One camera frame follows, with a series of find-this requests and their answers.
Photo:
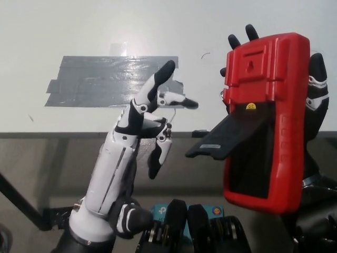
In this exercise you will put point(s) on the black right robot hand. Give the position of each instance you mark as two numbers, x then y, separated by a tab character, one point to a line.
317	113

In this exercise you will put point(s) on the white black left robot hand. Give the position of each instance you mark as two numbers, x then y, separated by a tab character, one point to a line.
110	168

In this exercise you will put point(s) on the red digital multimeter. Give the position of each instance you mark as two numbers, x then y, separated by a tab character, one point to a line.
287	131

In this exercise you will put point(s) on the small black tape strip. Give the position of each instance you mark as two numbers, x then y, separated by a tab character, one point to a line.
198	133

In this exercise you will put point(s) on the black table leg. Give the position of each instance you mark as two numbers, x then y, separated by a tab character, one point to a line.
18	200

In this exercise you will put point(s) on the large grey duct tape patch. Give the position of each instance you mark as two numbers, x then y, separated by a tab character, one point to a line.
100	81

